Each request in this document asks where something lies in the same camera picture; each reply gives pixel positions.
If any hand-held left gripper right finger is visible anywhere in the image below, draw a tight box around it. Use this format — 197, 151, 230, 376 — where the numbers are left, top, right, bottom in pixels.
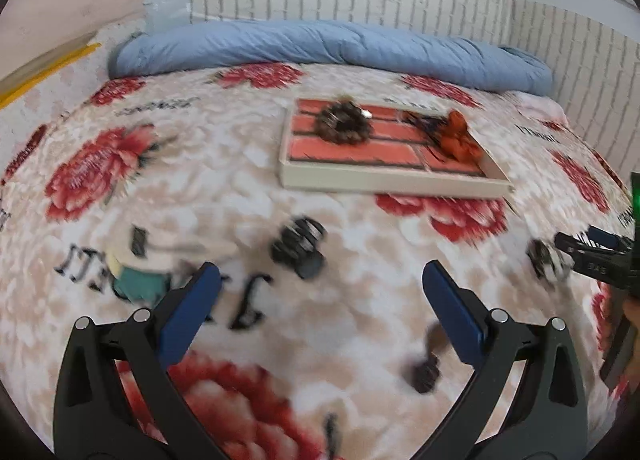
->
415, 260, 591, 460

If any black scrunchie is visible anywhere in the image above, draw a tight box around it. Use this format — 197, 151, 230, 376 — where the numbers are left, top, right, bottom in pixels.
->
270, 215, 326, 281

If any white hair tie with tag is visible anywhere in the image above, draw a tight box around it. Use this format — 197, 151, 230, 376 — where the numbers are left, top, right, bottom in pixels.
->
110, 226, 231, 271

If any rolled blue quilt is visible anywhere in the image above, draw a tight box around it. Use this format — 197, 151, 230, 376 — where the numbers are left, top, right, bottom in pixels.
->
109, 19, 553, 96

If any person's right hand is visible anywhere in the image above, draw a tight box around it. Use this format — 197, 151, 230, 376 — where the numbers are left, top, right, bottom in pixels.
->
622, 299, 640, 336

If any brown wooden bead bracelet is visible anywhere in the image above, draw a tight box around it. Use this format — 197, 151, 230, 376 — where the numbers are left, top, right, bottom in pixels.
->
315, 98, 373, 145

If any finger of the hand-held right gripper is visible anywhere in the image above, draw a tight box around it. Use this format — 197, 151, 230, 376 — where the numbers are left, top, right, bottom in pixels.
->
554, 233, 623, 283
587, 226, 628, 248

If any brick-pattern jewelry tray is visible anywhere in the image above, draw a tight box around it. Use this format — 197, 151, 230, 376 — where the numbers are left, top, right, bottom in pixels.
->
278, 98, 515, 200

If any yellow tape strip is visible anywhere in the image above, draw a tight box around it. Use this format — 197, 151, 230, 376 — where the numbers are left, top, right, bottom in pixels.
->
0, 43, 101, 108

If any red floral blanket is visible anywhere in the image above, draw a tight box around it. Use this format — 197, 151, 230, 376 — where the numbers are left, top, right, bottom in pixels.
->
0, 63, 640, 460

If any pink floral bed sheet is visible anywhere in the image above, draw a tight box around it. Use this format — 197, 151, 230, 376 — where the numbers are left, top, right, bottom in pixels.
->
0, 23, 146, 176

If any black braided cord bracelet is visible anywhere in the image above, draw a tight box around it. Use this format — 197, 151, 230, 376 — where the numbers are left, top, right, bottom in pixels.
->
410, 325, 443, 393

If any grey band wristwatch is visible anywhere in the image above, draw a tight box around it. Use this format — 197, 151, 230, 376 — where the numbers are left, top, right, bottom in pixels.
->
527, 237, 573, 283

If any orange scrunchie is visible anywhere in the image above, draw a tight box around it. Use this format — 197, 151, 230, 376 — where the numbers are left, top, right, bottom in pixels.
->
439, 110, 483, 161

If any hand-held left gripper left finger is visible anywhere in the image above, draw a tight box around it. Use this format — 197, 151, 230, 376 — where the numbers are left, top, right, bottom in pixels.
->
52, 263, 226, 460

